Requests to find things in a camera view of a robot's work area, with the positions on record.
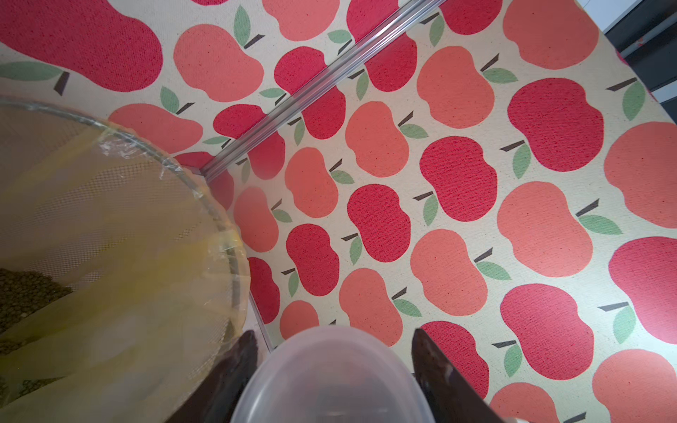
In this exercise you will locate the metal mesh trash bin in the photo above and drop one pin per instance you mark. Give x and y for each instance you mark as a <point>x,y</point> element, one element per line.
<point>116,238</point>

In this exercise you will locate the right aluminium corner post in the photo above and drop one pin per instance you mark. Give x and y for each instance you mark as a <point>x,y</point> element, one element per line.
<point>369,46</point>

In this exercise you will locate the yellow plastic bin liner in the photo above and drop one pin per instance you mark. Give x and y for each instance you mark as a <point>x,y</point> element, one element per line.
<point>116,275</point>

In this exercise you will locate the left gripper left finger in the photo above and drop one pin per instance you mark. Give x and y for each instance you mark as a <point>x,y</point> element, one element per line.
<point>217,397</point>

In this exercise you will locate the short jar clear lid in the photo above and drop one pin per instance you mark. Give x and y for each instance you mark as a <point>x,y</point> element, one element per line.
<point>332,374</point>

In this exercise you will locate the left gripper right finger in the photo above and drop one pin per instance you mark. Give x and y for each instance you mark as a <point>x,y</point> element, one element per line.
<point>450,397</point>

